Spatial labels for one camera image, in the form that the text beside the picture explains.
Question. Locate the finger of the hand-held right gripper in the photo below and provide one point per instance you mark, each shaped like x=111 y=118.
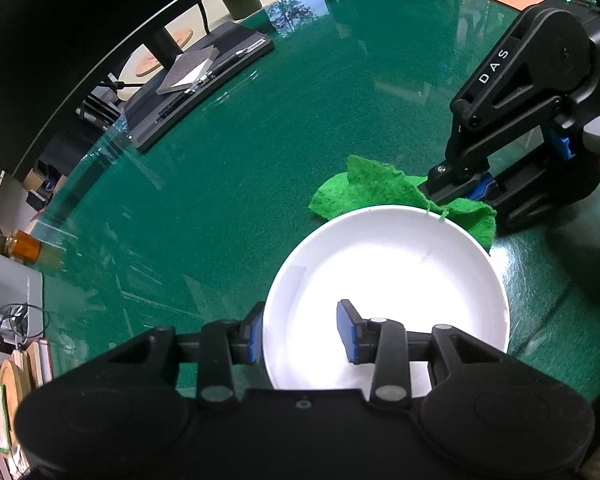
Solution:
x=520 y=205
x=480 y=187

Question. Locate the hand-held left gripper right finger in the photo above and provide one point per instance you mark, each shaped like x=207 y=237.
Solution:
x=346 y=332

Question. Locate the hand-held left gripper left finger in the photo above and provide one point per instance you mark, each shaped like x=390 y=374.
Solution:
x=254 y=340

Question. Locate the white plate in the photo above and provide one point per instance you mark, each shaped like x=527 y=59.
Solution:
x=380 y=270

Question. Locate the green cleaning cloth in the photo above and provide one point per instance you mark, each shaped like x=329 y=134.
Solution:
x=370 y=185

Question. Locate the stack of books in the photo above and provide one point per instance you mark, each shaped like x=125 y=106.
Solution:
x=40 y=360

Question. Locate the round wooden board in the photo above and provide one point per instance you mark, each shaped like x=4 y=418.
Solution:
x=15 y=377

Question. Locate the orange pill bottle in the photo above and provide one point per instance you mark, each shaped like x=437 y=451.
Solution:
x=25 y=247

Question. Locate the pile of dark boxes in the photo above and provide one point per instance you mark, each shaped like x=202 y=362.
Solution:
x=42 y=185

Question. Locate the black tray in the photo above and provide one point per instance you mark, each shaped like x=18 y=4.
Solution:
x=230 y=67

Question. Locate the black pen with silver clip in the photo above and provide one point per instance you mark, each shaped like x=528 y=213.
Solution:
x=240 y=55

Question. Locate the grey notebook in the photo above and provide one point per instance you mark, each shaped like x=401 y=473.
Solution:
x=187 y=70

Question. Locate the round cork coaster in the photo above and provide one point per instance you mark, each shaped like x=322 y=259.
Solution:
x=182 y=40

